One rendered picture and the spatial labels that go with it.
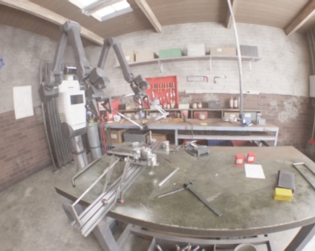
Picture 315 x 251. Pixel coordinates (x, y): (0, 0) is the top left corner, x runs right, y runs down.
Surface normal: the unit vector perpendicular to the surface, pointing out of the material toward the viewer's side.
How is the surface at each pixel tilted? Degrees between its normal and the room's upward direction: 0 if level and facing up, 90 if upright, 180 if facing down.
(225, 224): 0
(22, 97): 90
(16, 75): 90
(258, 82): 90
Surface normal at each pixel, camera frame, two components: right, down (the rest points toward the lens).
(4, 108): 0.95, 0.01
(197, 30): -0.30, 0.22
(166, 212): -0.05, -0.98
